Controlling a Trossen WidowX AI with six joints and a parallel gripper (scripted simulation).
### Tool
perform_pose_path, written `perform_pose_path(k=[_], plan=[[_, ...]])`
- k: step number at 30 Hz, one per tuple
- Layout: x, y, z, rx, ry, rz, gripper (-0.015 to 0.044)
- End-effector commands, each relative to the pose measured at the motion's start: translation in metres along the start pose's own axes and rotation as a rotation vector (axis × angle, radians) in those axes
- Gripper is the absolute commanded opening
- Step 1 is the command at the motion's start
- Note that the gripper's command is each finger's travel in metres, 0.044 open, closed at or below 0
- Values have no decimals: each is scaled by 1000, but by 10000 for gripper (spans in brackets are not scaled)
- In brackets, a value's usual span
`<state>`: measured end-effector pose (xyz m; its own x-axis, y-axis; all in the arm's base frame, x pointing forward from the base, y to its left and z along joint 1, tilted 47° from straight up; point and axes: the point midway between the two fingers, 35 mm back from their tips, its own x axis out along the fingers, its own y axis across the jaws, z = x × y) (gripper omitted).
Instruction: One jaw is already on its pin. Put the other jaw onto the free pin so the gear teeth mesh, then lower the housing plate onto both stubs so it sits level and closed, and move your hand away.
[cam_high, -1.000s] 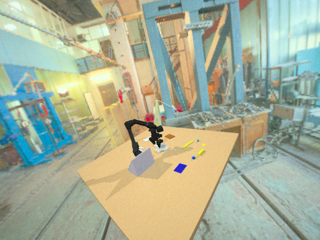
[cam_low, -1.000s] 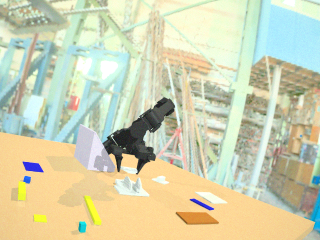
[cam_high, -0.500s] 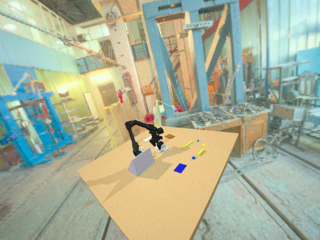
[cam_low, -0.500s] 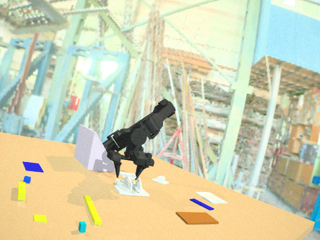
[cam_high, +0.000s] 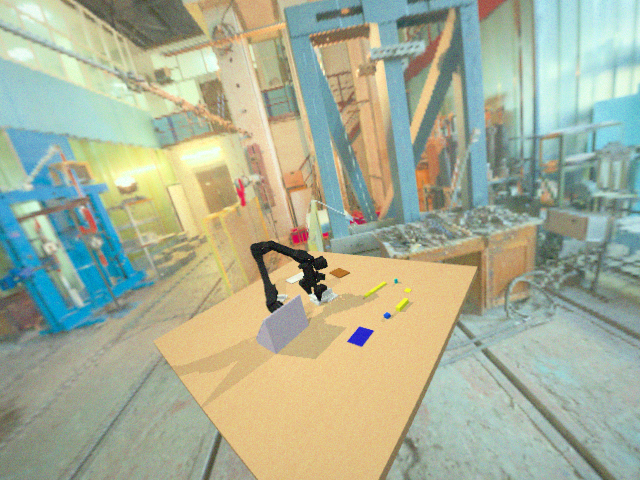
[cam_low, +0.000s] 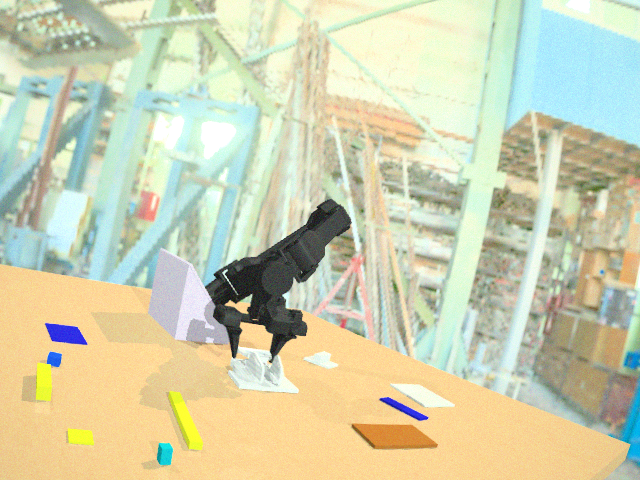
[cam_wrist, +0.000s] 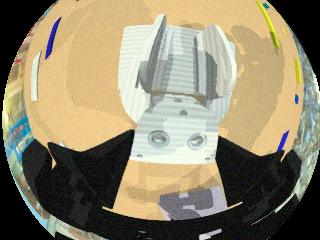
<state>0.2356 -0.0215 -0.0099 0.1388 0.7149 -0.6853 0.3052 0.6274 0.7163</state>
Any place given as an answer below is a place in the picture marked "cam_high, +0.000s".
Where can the yellow rectangular block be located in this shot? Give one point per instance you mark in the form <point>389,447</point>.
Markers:
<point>402,304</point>

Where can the yellow long bar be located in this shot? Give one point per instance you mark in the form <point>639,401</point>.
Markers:
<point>375,289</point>

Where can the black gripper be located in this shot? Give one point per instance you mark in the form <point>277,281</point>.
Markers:
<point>310,281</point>

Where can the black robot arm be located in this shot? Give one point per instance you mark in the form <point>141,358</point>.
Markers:
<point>300,256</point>

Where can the orange flat plate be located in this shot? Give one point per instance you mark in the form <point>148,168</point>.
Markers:
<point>339,272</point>

